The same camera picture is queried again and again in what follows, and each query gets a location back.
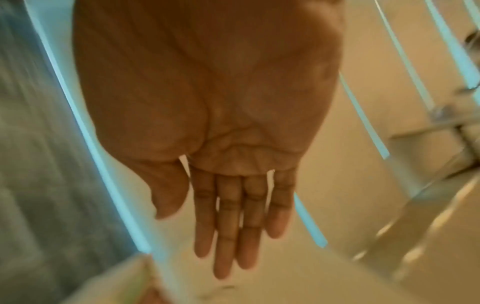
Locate blue LED light strip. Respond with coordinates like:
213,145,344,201
293,191,330,249
22,0,168,262

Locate person's right hand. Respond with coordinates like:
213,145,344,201
70,0,346,280

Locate white table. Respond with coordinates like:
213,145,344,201
149,234,417,304

